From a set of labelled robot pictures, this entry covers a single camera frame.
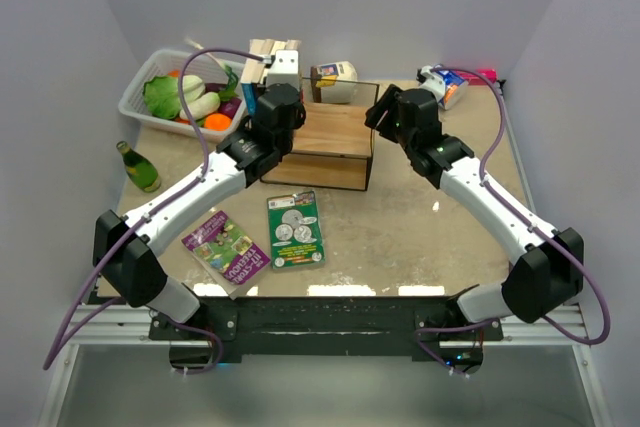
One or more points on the wood and wire shelf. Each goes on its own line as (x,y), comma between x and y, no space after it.
(333,149)

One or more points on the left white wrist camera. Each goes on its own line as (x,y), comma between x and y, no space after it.
(283,69)

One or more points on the Little Women book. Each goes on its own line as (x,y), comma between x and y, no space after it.
(285,44)

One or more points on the white cartoon mug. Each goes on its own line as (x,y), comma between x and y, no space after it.
(333,83)

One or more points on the toy cabbage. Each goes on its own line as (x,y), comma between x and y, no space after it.
(161,94)

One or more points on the green coin book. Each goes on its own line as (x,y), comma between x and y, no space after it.
(295,233)

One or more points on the white plastic basket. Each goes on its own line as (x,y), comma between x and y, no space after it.
(160,64)

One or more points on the green glass bottle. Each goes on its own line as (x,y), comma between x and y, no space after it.
(139,169)

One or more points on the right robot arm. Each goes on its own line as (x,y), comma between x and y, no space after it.
(541,277)

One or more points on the purple toy eggplant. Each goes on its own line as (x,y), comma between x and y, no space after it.
(230,107)

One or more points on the blue 26-storey treehouse book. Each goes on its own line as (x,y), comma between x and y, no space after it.
(246,79)

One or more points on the dark Edward Tulane book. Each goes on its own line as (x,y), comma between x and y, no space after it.
(268,47)

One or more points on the white toy radish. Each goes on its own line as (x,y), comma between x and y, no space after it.
(204,106)

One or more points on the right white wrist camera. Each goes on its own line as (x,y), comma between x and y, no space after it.
(431,82)

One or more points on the pink stapler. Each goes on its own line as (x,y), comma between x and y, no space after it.
(484,76)

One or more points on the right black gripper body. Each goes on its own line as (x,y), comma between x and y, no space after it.
(390,125)

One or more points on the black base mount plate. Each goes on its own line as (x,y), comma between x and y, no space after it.
(413,327)

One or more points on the purple 117-storey treehouse book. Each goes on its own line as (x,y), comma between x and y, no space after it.
(228,254)

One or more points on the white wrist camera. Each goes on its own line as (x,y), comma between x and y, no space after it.
(431,82)
(283,69)

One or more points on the orange toy fruit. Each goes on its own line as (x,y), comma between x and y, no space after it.
(217,122)

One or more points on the toy spring onion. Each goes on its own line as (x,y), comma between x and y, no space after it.
(205,72)

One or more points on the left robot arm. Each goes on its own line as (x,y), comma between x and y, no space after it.
(126,248)

